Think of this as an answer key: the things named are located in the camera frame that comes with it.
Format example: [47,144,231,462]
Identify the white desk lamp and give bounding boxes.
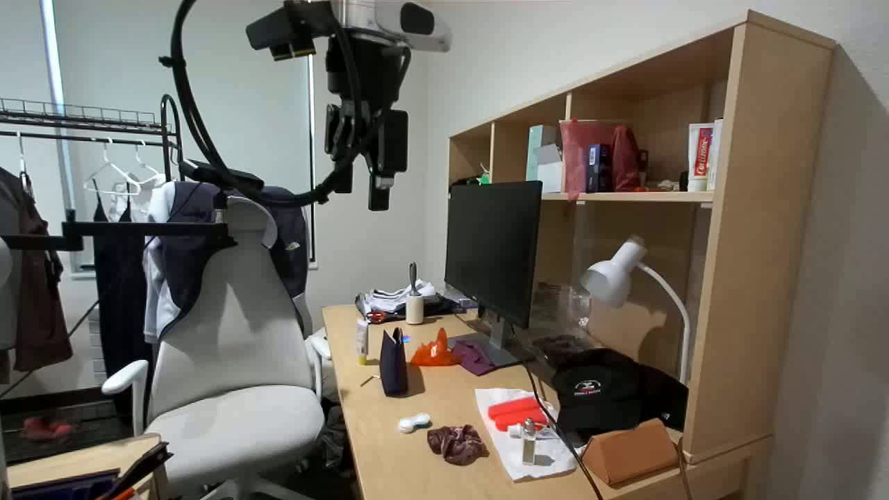
[577,233,693,387]

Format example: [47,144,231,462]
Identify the small white tube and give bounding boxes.
[354,316,375,363]

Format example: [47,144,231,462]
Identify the small bottle silver cap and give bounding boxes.
[520,416,545,466]

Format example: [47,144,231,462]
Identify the white office chair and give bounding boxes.
[99,191,328,500]

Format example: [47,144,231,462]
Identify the wooden shelf hutch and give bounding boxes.
[445,8,838,470]

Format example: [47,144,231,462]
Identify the brown hanging garment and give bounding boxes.
[0,163,75,375]

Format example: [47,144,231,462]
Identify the black hanging trousers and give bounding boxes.
[89,184,154,377]

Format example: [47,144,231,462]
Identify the small white case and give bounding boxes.
[397,411,435,437]

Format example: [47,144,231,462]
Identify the orange plastic bag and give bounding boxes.
[407,329,457,369]

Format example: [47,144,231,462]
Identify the pile of white black items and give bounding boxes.
[354,281,478,326]

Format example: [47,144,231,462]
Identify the red bag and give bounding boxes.
[554,118,649,197]

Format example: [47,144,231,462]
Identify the navy jacket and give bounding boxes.
[153,179,313,320]

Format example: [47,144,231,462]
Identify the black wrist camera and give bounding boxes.
[243,0,339,63]

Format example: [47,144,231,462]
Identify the maroon scrunchie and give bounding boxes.
[425,423,492,466]

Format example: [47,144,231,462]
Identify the orange toothbrush case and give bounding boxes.
[486,394,552,433]

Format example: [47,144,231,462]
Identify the black cylinder container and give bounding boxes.
[582,143,617,195]

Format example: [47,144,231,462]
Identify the teal box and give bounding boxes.
[524,123,566,184]

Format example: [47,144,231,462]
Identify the purple cloth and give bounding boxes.
[450,334,500,377]

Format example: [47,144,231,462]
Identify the brown cardboard box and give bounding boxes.
[579,416,684,493]

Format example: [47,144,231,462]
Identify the black robot cable hose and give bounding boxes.
[159,0,357,209]

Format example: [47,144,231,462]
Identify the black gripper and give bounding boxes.
[321,33,410,213]

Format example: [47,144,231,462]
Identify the black clothes rack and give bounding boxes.
[0,91,234,281]

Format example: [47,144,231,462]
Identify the white red box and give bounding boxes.
[685,119,724,195]

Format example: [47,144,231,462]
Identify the dark navy pouch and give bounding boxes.
[377,326,410,400]

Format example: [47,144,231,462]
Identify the thin black cable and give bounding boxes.
[520,362,606,500]

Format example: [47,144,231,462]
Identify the beige lint roller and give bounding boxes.
[402,261,428,329]

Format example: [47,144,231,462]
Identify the small red object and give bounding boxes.
[20,415,75,445]

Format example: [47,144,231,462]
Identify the black computer monitor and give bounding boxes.
[442,179,545,369]

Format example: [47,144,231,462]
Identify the white hanging shirt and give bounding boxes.
[136,179,182,347]

